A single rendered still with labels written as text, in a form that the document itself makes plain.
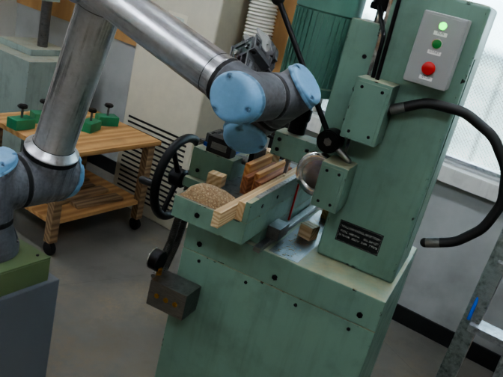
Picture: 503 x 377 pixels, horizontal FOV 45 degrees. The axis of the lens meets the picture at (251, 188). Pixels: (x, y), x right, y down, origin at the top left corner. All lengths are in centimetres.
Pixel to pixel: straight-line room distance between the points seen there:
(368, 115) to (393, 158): 15
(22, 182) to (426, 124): 103
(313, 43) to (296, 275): 60
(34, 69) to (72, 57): 210
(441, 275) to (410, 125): 162
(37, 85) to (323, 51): 238
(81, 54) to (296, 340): 92
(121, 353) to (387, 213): 128
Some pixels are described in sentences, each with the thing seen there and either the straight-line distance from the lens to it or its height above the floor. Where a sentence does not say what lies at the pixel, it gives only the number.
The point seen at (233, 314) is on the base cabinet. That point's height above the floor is 58.
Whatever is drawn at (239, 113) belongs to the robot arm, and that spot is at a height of 124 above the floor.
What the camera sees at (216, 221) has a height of 92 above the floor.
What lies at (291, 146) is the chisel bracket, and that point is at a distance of 170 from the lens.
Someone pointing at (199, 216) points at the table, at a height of 87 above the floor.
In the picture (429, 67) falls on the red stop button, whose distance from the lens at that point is 143.
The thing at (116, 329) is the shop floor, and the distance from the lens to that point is 258.
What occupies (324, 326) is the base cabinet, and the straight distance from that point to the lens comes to 162.
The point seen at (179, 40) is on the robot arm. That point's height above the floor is 132.
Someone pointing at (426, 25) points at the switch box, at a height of 145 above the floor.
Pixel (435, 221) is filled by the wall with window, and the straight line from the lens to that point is 300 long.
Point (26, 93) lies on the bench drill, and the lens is 368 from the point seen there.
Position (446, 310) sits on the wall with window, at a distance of 311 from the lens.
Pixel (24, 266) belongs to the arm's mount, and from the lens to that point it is 170.
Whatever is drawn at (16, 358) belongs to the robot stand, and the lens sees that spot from 186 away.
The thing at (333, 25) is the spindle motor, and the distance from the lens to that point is 160.
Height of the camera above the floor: 148
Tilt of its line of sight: 20 degrees down
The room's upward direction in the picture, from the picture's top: 14 degrees clockwise
